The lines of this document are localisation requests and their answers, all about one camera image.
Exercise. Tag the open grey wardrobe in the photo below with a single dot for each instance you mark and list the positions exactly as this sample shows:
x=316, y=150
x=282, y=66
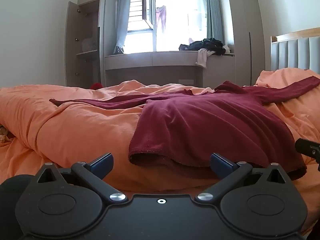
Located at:
x=84, y=44

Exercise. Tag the dark red sweater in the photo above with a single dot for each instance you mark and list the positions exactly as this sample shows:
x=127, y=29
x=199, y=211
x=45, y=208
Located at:
x=179, y=131

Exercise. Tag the white cloth hanging over ledge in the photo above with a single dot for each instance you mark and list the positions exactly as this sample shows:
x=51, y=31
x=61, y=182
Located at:
x=202, y=56

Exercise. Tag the grey padded wooden headboard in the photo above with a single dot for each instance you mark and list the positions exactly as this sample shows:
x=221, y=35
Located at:
x=299, y=49

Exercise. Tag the right blue curtain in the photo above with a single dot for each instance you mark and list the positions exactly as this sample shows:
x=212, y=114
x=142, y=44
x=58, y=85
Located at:
x=214, y=20

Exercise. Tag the dark clothes pile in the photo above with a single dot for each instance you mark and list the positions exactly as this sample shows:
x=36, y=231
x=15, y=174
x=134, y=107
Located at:
x=210, y=44

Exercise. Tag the pink garment outside window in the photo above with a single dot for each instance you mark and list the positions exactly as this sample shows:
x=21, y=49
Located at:
x=161, y=17

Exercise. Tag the tall grey wardrobe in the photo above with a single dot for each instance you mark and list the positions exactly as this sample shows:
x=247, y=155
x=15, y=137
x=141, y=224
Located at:
x=249, y=49

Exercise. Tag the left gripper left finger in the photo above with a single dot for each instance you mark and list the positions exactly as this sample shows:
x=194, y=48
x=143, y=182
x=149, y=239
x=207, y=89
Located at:
x=92, y=175

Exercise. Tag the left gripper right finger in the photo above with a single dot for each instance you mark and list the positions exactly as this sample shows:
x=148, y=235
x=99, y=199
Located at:
x=231, y=176

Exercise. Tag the left light blue curtain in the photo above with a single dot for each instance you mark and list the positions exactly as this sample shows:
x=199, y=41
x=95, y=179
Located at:
x=123, y=11

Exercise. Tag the red object on floor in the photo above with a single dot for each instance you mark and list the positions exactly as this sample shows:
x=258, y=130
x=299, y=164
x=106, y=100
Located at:
x=96, y=86

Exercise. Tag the open window sash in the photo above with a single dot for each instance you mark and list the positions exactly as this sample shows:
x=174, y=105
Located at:
x=147, y=12

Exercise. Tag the grey window seat cabinet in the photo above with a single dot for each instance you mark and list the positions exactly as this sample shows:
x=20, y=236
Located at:
x=161, y=68

